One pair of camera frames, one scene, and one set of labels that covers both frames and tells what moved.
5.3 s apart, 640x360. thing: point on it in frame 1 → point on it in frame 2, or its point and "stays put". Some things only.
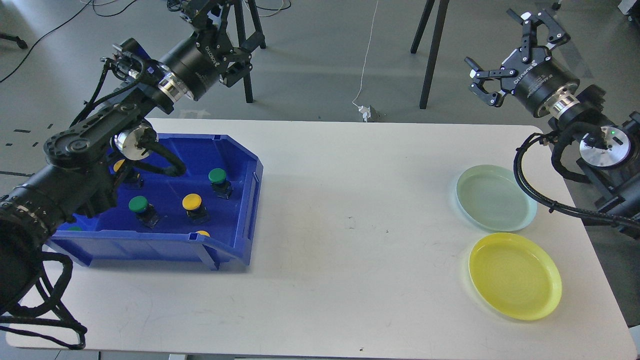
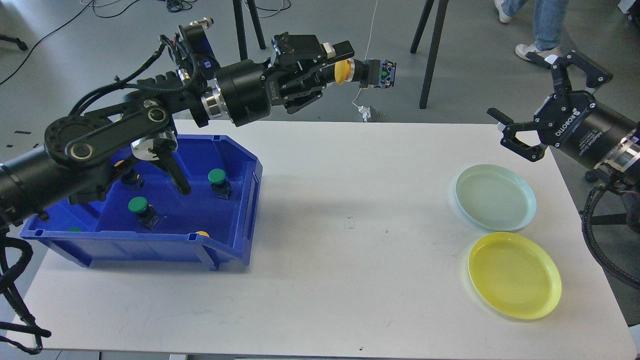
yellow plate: [513, 276] stays put
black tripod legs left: [242, 37] stays put
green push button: [145, 212] stays put
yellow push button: [198, 213] → [370, 73]
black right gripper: [540, 76] → [574, 122]
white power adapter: [366, 112] stays put
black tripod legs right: [443, 6] stays put
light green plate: [492, 197] stays put
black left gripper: [195, 63] → [249, 88]
